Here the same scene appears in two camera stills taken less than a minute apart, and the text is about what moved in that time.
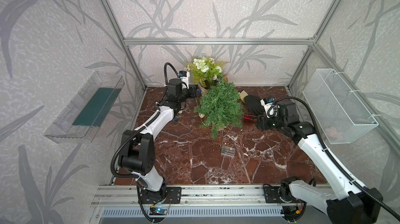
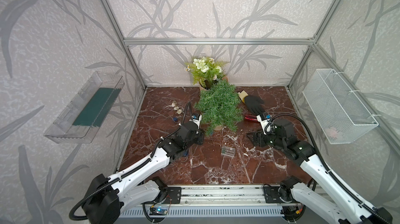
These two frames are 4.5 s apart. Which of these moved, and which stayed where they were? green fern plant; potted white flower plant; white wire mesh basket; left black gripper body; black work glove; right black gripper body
Moved: left black gripper body; right black gripper body
Stayed: black work glove; green fern plant; white wire mesh basket; potted white flower plant
